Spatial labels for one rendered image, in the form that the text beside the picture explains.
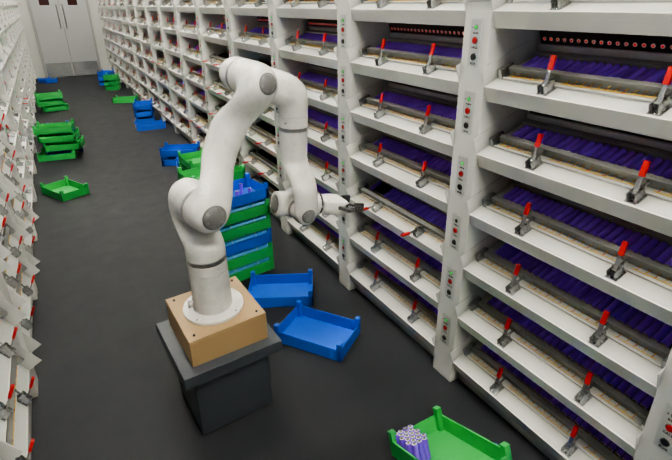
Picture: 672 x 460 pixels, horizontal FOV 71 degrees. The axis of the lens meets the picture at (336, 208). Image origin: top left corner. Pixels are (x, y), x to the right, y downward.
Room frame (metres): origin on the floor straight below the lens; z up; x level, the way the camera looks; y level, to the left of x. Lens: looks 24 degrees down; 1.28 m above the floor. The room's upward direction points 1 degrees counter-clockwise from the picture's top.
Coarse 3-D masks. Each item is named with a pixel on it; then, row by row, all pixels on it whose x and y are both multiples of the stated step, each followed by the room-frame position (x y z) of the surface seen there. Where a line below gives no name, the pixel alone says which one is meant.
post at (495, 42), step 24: (480, 48) 1.35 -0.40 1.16; (504, 48) 1.36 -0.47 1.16; (480, 72) 1.34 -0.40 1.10; (480, 96) 1.33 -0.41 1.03; (456, 120) 1.41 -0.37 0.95; (480, 120) 1.33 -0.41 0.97; (456, 144) 1.40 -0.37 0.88; (456, 168) 1.39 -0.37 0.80; (480, 168) 1.34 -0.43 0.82; (480, 240) 1.36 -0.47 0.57; (456, 264) 1.35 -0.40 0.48; (456, 288) 1.34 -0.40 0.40; (456, 336) 1.33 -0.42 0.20
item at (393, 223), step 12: (360, 180) 1.96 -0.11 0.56; (372, 180) 1.99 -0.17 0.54; (348, 192) 1.93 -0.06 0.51; (360, 192) 1.94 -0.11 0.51; (372, 204) 1.83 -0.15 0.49; (372, 216) 1.79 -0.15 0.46; (384, 216) 1.73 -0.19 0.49; (396, 216) 1.70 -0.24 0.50; (396, 228) 1.64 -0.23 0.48; (408, 228) 1.61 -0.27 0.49; (408, 240) 1.59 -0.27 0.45; (420, 240) 1.52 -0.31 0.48; (432, 240) 1.50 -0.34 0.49; (432, 252) 1.46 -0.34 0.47
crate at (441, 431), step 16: (432, 416) 1.13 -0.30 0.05; (432, 432) 1.10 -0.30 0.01; (448, 432) 1.09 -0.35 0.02; (464, 432) 1.04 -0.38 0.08; (400, 448) 0.99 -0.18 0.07; (432, 448) 1.03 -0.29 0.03; (448, 448) 1.01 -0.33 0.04; (464, 448) 1.00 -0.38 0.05; (480, 448) 0.98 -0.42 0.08; (496, 448) 0.94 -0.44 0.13
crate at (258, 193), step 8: (248, 176) 2.28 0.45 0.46; (248, 184) 2.28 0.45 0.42; (256, 184) 2.23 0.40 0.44; (264, 184) 2.14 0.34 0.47; (256, 192) 2.11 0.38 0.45; (264, 192) 2.13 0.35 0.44; (232, 200) 2.03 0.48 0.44; (240, 200) 2.05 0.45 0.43; (248, 200) 2.08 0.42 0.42; (256, 200) 2.10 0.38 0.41
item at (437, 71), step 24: (408, 24) 1.88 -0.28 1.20; (360, 48) 1.95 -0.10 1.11; (384, 48) 1.88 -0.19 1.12; (408, 48) 1.80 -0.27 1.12; (432, 48) 1.56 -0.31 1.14; (456, 48) 1.63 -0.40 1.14; (360, 72) 1.89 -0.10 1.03; (384, 72) 1.74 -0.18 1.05; (408, 72) 1.62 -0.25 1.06; (432, 72) 1.55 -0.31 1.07; (456, 72) 1.48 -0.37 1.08
